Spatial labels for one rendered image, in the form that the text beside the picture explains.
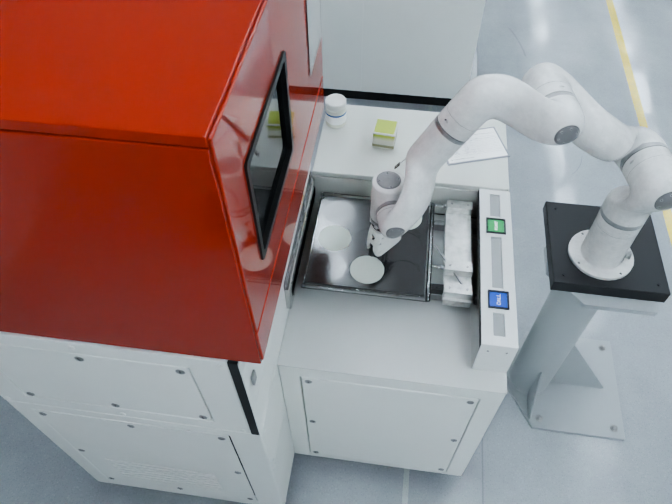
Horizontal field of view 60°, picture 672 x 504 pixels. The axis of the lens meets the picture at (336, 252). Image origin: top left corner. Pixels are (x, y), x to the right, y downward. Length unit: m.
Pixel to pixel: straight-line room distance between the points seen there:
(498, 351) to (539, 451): 1.00
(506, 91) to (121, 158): 0.83
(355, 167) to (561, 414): 1.34
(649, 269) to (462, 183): 0.61
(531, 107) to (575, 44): 3.16
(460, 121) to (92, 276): 0.81
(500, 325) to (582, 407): 1.11
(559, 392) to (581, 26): 2.84
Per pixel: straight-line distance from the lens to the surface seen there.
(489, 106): 1.32
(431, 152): 1.38
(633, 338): 2.91
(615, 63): 4.39
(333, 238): 1.77
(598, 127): 1.47
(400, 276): 1.69
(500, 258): 1.71
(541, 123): 1.32
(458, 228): 1.85
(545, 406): 2.59
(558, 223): 1.98
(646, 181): 1.61
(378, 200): 1.47
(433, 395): 1.68
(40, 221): 0.98
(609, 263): 1.88
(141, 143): 0.76
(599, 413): 2.65
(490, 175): 1.91
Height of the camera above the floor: 2.28
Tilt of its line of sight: 53 degrees down
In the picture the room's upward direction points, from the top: 1 degrees counter-clockwise
